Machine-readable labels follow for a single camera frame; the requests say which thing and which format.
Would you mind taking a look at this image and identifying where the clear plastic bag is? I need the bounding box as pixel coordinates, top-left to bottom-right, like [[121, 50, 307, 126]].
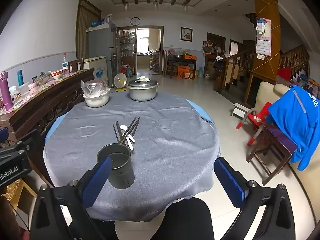
[[80, 79, 109, 97]]

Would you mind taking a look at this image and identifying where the white step stool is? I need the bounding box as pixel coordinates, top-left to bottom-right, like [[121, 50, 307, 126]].
[[230, 102, 249, 119]]

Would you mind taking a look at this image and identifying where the grey refrigerator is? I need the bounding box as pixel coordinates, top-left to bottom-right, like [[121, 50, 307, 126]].
[[87, 22, 118, 88]]

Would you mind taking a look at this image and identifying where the wooden staircase railing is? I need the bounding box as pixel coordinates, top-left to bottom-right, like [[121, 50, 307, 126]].
[[212, 44, 311, 101]]

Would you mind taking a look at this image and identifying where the clear plastic container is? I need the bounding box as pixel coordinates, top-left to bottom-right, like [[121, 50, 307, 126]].
[[17, 83, 30, 97]]

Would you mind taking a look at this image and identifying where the grey tablecloth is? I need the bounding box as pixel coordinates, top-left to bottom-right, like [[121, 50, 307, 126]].
[[44, 91, 220, 222]]

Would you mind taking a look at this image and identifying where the purple water bottle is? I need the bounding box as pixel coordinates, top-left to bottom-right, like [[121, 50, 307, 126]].
[[0, 71, 13, 111]]

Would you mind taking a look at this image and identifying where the aluminium pot with lid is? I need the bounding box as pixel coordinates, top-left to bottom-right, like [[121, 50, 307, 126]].
[[126, 76, 160, 102]]

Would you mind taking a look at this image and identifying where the dark wooden side table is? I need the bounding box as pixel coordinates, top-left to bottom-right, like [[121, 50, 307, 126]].
[[163, 53, 197, 78]]

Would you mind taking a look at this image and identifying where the dark carved wooden sideboard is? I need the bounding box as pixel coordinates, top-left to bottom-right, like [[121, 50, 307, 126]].
[[0, 68, 95, 183]]

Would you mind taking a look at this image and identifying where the bowl with glass lid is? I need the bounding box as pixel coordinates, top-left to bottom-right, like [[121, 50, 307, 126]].
[[33, 72, 52, 85]]

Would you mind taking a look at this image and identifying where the white ceramic pot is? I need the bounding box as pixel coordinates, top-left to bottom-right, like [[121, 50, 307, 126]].
[[82, 88, 111, 108]]

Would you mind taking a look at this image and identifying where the metal utensil holder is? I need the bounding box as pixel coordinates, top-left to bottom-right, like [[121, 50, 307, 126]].
[[97, 143, 135, 190]]

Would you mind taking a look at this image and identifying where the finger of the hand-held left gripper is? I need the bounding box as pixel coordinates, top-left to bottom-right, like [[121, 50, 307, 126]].
[[11, 129, 46, 155]]

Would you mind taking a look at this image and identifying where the pink wall calendar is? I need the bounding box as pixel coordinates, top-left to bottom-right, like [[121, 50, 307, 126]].
[[255, 18, 272, 56]]

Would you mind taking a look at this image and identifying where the small electric fan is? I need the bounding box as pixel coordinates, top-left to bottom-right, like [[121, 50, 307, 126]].
[[113, 73, 127, 92]]

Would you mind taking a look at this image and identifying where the framed wall picture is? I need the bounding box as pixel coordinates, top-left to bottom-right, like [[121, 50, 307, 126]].
[[180, 27, 193, 42]]

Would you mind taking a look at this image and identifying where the white chest freezer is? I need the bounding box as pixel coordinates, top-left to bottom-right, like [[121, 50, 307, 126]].
[[83, 56, 108, 86]]

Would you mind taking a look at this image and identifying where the red plastic chair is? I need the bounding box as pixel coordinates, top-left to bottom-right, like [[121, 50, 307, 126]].
[[236, 102, 273, 147]]

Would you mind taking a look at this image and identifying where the dark wooden chair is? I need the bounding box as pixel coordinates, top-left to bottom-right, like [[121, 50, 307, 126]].
[[246, 123, 299, 186]]

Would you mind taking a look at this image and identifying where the wooden chair backrest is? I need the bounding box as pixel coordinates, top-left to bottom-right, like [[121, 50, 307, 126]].
[[68, 58, 84, 73]]

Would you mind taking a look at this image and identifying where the red and white bowl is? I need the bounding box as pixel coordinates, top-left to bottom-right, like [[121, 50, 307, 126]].
[[49, 70, 65, 80]]

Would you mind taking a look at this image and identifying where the beige sofa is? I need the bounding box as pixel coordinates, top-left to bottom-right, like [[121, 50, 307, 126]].
[[254, 81, 320, 233]]

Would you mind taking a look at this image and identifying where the brown curtain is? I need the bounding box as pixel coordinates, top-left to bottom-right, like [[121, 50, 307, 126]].
[[75, 0, 102, 61]]

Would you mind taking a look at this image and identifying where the blue jacket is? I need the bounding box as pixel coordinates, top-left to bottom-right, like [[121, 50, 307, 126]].
[[267, 85, 320, 172]]

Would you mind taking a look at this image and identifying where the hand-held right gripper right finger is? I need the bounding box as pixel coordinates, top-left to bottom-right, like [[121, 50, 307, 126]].
[[214, 157, 297, 240]]

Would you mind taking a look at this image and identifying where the blue tablecloth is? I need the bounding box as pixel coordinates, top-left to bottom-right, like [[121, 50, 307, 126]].
[[46, 99, 214, 140]]

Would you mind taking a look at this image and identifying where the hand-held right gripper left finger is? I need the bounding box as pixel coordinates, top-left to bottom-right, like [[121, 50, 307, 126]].
[[29, 157, 118, 240]]

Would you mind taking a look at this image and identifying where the light wooden low table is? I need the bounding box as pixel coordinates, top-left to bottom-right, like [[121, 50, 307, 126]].
[[5, 179, 38, 220]]

